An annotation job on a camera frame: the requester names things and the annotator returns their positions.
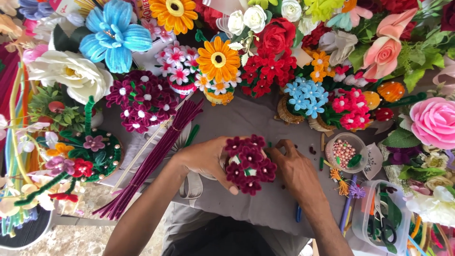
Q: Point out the orange pipe cleaner tulip bud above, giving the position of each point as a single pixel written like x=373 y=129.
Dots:
x=391 y=91

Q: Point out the blue pen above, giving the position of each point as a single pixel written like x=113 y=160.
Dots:
x=299 y=214

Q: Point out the white rhinestone sticker sheet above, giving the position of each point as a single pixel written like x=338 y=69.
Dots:
x=373 y=161

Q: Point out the maroon flower bouquet white centres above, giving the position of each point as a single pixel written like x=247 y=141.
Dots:
x=142 y=101

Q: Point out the dark purple fabric flower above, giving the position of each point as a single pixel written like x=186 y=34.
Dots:
x=403 y=154

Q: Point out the orange sunflower yellow centre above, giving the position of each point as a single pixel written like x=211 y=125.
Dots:
x=217 y=59

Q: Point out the bundle of maroon pipe cleaners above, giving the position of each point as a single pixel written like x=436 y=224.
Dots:
x=149 y=163

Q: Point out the small purple pipe cleaner flower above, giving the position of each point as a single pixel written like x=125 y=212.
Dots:
x=357 y=192

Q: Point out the peach fabric rose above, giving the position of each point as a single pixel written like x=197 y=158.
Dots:
x=384 y=53

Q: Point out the blue flower woven basket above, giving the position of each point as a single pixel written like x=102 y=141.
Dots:
x=305 y=96

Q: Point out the purple pipe cleaner stick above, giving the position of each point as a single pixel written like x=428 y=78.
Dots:
x=347 y=206

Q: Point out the maroon pipe cleaner flower ball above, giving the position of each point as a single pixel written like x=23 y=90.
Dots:
x=248 y=165

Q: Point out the lime green fabric flower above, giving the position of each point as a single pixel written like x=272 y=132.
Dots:
x=323 y=9

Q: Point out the pink fabric rose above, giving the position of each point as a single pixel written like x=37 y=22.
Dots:
x=433 y=122

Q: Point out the red fabric rose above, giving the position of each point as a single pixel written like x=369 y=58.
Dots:
x=275 y=35

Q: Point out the white orange daisy pot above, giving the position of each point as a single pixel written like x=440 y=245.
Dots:
x=218 y=90

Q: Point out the person's left hand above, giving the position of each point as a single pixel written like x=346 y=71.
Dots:
x=202 y=158

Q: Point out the person's right hand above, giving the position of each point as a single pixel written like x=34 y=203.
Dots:
x=297 y=170

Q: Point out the bundle of coloured pipe cleaners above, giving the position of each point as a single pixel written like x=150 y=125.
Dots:
x=16 y=142

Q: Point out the long green pipe cleaner stem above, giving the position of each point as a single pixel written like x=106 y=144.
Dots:
x=408 y=99

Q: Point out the orange tassel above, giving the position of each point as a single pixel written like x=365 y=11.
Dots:
x=340 y=181

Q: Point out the pink flower woven basket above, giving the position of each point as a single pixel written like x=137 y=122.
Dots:
x=350 y=108

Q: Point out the person's black clothing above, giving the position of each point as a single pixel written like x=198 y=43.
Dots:
x=220 y=238

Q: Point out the yellow orange tulip bud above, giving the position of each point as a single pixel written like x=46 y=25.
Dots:
x=371 y=100

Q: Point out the white ruffled fabric flower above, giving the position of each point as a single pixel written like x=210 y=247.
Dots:
x=337 y=44

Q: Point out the white bucket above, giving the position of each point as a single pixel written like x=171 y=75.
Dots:
x=25 y=231

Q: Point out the short green pipe cleaner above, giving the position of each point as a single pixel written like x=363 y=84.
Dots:
x=192 y=135

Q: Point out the white fabric flower bunch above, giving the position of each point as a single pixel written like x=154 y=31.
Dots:
x=432 y=206

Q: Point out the white fabric rosebud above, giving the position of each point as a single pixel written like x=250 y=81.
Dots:
x=235 y=22
x=255 y=17
x=290 y=10

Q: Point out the green leafy sprig red berries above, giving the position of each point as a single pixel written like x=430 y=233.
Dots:
x=60 y=110

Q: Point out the blue pipe cleaner lily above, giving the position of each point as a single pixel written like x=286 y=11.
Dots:
x=113 y=35

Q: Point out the black scissors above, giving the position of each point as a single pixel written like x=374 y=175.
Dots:
x=384 y=227

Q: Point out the pink white flower pot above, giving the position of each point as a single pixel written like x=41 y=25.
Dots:
x=177 y=67

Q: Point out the orange yellow small flowers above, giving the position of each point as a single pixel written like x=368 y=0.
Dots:
x=320 y=64

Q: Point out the large white fabric rose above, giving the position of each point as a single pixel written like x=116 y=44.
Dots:
x=71 y=73

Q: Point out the orange sunflower dark centre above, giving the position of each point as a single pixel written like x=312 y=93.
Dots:
x=174 y=14

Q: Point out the red pipe cleaner tulip bud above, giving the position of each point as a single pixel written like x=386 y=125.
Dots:
x=384 y=114

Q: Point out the plastic cup of pearl beads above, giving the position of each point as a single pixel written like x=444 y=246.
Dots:
x=344 y=153

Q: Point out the red pipe cleaner flower bouquet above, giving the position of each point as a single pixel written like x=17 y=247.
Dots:
x=266 y=71

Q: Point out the clear plastic container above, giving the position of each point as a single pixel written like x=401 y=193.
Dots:
x=362 y=220

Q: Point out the green round flower basket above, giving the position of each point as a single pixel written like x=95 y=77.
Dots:
x=96 y=156

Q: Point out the grey patterned cloth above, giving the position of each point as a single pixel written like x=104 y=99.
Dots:
x=248 y=117

